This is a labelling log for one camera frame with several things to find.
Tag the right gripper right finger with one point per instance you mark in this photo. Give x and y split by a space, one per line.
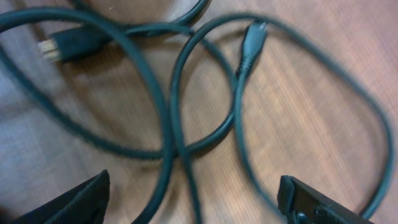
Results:
300 203

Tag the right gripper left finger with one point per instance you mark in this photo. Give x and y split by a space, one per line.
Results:
83 204

